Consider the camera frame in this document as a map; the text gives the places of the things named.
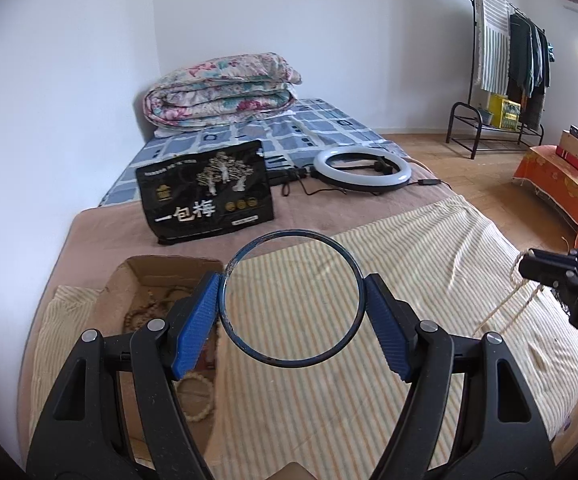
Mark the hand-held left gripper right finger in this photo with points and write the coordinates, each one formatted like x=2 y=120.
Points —
x=386 y=325

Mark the black metal shoe rack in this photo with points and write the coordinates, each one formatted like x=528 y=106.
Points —
x=474 y=132

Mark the orange cloth covered table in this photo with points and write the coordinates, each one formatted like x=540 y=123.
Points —
x=554 y=185

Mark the folded floral quilt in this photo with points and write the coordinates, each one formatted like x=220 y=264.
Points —
x=219 y=90

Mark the dark hanging clothes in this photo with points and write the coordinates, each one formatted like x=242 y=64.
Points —
x=529 y=65

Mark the blue checkered bedsheet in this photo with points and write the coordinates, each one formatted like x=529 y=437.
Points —
x=319 y=125

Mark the cardboard box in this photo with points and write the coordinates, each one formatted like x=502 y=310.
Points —
x=134 y=280

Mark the striped hanging towel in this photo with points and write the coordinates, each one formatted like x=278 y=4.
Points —
x=491 y=40

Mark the black clothes rack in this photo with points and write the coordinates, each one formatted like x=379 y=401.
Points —
x=470 y=10

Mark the yellow box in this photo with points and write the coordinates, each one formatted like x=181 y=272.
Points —
x=504 y=112

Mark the black snack bag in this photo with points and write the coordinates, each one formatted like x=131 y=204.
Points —
x=204 y=195

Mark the yellow striped cloth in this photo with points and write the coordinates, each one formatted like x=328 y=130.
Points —
x=419 y=260

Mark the dark blue bangle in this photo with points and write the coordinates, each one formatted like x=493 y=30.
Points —
x=294 y=233

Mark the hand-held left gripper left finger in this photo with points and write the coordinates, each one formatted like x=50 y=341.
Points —
x=196 y=325

